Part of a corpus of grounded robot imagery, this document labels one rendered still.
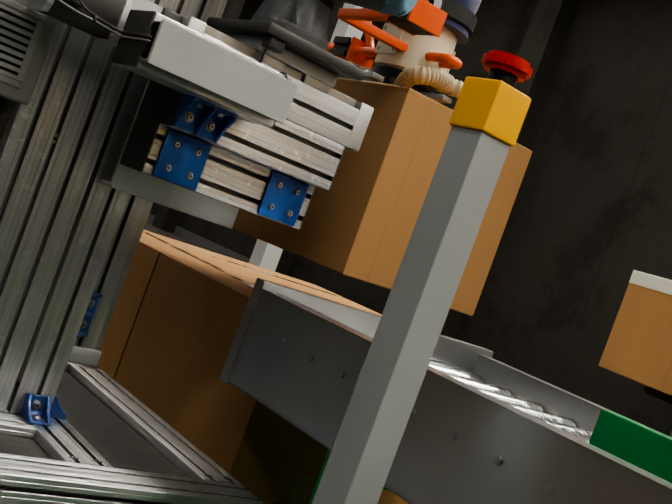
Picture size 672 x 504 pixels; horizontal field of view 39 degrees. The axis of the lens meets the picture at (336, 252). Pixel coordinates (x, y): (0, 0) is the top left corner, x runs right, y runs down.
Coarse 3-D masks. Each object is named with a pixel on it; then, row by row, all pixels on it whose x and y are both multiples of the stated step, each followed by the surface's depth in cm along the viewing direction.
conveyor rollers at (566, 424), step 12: (444, 372) 197; (456, 372) 212; (468, 384) 191; (480, 384) 204; (504, 396) 196; (528, 408) 187; (540, 408) 203; (552, 420) 191; (564, 420) 194; (576, 432) 182; (588, 432) 185
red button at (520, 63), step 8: (488, 56) 125; (496, 56) 124; (504, 56) 123; (512, 56) 124; (488, 64) 125; (496, 64) 124; (504, 64) 124; (512, 64) 123; (520, 64) 124; (528, 64) 125; (496, 72) 125; (504, 72) 125; (512, 72) 124; (520, 72) 124; (528, 72) 125; (504, 80) 125; (512, 80) 125; (520, 80) 127
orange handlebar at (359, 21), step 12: (348, 12) 202; (360, 12) 199; (372, 12) 196; (360, 24) 209; (372, 36) 213; (384, 36) 213; (360, 48) 238; (372, 48) 234; (396, 48) 216; (372, 60) 241; (432, 60) 216; (444, 60) 213; (456, 60) 213
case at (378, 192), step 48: (384, 96) 195; (384, 144) 191; (432, 144) 197; (336, 192) 199; (384, 192) 192; (288, 240) 208; (336, 240) 195; (384, 240) 195; (480, 240) 211; (480, 288) 214
